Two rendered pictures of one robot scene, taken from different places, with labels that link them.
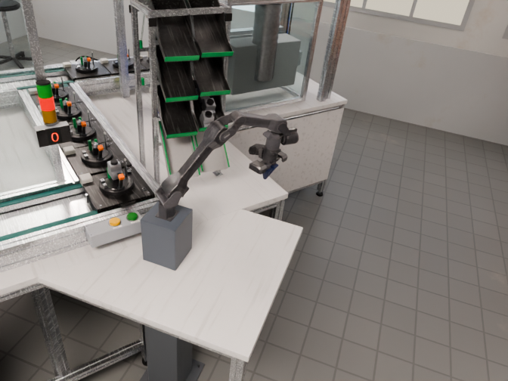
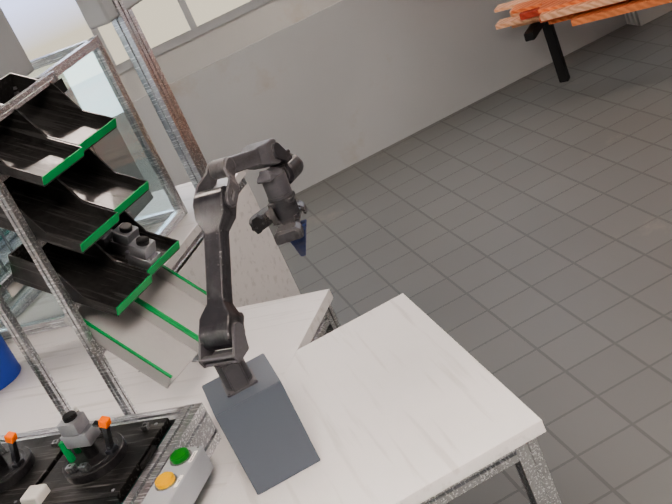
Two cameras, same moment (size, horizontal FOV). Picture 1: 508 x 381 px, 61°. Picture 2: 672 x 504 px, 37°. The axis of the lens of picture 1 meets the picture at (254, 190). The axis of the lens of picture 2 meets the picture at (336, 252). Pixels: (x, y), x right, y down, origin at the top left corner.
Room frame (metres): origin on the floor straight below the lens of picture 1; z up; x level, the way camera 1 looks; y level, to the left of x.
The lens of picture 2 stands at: (-0.48, 0.78, 1.98)
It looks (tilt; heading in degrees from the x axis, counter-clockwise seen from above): 23 degrees down; 335
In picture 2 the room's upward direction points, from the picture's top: 24 degrees counter-clockwise
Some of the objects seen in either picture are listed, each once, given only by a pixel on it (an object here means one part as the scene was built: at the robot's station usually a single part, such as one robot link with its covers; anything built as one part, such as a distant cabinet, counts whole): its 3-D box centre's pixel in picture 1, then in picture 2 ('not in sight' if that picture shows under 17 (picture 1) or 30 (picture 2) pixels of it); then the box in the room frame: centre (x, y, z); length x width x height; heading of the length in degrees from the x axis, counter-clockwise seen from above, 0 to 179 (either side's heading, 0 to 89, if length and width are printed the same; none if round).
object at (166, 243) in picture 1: (167, 234); (260, 423); (1.23, 0.30, 0.96); 0.14 x 0.14 x 0.20; 74
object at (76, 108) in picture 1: (66, 106); not in sight; (2.07, 1.04, 1.01); 0.24 x 0.24 x 0.13; 38
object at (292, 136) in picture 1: (283, 131); (276, 163); (1.52, -0.09, 1.30); 0.12 x 0.08 x 0.11; 126
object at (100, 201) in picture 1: (116, 187); (99, 464); (1.48, 0.58, 0.96); 0.24 x 0.24 x 0.02; 38
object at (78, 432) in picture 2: (113, 167); (72, 428); (1.49, 0.59, 1.06); 0.08 x 0.04 x 0.07; 38
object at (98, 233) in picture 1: (115, 228); (173, 493); (1.26, 0.52, 0.93); 0.21 x 0.07 x 0.06; 128
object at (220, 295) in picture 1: (174, 249); (277, 455); (1.27, 0.29, 0.84); 0.90 x 0.70 x 0.03; 74
